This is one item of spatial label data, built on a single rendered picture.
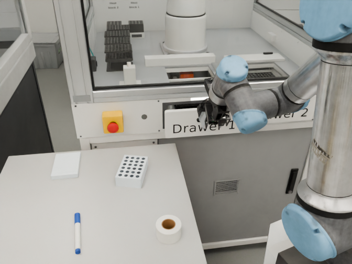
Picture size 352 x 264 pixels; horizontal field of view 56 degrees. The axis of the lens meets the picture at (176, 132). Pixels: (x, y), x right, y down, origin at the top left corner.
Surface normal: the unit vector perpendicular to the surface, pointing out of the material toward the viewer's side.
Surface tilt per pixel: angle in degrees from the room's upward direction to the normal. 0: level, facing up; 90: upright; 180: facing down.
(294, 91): 103
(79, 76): 90
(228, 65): 35
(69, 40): 90
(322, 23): 83
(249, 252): 0
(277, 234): 0
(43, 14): 90
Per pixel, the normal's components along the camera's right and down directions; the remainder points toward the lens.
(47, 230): 0.01, -0.84
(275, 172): 0.15, 0.53
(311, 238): -0.89, 0.34
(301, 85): -0.72, 0.55
